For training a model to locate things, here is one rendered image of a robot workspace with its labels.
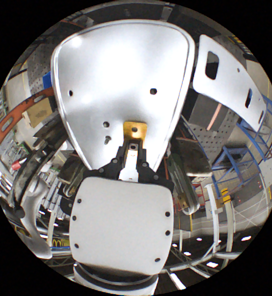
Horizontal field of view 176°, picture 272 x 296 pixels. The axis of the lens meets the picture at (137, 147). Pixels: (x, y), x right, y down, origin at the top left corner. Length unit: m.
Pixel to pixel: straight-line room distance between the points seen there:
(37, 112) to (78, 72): 0.09
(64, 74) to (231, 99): 0.27
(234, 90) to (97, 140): 0.27
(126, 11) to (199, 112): 0.23
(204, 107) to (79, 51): 0.22
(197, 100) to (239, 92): 0.09
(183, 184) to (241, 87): 0.22
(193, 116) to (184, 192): 0.14
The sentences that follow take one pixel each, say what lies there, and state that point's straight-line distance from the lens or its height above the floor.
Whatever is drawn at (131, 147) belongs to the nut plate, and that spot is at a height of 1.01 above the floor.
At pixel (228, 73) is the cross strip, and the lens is 0.18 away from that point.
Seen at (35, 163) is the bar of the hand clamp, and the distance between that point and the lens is 0.23.
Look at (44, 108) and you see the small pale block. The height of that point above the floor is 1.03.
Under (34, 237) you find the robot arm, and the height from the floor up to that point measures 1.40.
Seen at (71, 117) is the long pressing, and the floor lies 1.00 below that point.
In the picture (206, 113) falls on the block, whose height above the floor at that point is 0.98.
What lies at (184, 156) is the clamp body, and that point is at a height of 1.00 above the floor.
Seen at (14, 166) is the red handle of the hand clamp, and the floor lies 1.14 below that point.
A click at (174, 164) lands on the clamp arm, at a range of 0.20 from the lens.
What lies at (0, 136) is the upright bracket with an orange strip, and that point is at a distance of 0.21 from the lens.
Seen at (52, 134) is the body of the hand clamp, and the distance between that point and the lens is 0.23.
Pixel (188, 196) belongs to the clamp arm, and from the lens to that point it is 0.18.
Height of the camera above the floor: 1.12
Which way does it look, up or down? 46 degrees down
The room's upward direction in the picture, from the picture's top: 173 degrees counter-clockwise
